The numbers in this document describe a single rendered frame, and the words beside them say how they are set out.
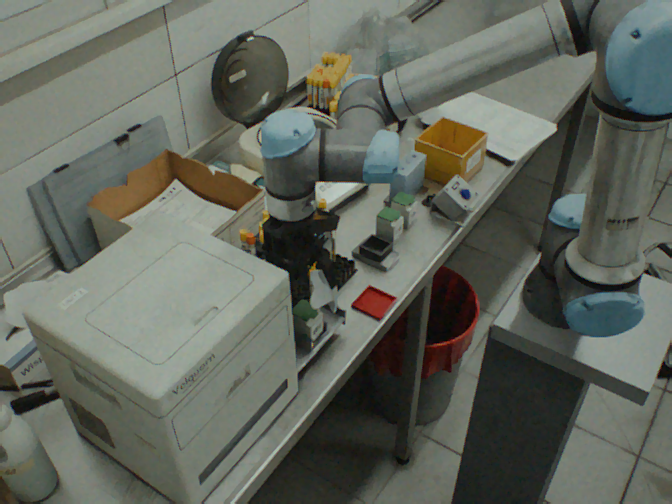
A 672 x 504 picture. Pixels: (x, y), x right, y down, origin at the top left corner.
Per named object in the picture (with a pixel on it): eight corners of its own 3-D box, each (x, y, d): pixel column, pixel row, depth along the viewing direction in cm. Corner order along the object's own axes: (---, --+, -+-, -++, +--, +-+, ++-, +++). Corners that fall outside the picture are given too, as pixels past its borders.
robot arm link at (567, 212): (598, 241, 127) (617, 183, 118) (615, 292, 117) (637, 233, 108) (534, 239, 128) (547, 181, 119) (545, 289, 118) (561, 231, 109)
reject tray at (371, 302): (380, 320, 132) (380, 318, 132) (350, 306, 135) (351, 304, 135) (397, 300, 136) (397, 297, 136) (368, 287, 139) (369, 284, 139)
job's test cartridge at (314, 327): (311, 347, 122) (310, 324, 118) (290, 336, 124) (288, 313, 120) (324, 333, 125) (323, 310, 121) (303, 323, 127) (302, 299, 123)
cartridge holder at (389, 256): (386, 272, 142) (387, 259, 140) (351, 255, 146) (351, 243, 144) (400, 258, 146) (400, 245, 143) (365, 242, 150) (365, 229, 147)
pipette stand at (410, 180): (409, 213, 157) (412, 178, 150) (383, 203, 160) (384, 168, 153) (428, 191, 163) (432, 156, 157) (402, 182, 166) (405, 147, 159)
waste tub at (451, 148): (458, 192, 163) (463, 157, 156) (411, 173, 169) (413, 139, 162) (484, 166, 171) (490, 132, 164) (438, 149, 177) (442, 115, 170)
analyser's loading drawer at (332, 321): (281, 396, 117) (279, 378, 113) (252, 379, 120) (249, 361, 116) (346, 323, 129) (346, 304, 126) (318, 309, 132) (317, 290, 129)
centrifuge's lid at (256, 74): (213, 49, 149) (191, 43, 154) (234, 149, 164) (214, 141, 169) (283, 19, 160) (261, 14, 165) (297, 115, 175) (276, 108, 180)
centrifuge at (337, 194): (314, 226, 154) (312, 182, 146) (230, 175, 169) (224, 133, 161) (382, 180, 167) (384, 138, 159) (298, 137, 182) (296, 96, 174)
